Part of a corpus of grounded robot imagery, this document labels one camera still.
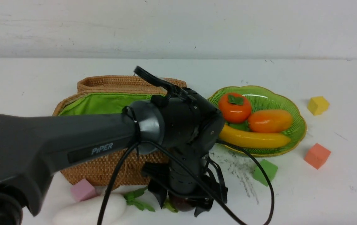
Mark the yellow foam cube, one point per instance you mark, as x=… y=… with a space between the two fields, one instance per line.
x=318 y=105

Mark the orange yellow toy mango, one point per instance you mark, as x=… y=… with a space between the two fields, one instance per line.
x=270 y=121

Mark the green leaf-shaped glass plate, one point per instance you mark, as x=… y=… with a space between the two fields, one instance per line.
x=264 y=99

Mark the green foam cube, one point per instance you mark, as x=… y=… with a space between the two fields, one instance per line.
x=269 y=168

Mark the pink foam cube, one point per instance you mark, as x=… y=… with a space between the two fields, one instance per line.
x=83 y=190

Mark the orange foam cube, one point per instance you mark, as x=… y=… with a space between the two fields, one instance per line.
x=317 y=156

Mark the purple toy mangosteen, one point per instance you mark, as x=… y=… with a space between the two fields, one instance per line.
x=176 y=204

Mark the white toy radish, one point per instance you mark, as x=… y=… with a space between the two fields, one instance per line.
x=87 y=212

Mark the woven wicker basket green lining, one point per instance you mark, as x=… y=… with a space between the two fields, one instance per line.
x=99 y=171

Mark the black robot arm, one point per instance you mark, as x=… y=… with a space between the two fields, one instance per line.
x=182 y=124

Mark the yellow toy banana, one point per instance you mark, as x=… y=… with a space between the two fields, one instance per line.
x=256 y=140

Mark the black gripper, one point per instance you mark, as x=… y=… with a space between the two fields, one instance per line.
x=174 y=177

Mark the orange toy persimmon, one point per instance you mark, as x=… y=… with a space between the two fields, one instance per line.
x=235 y=107

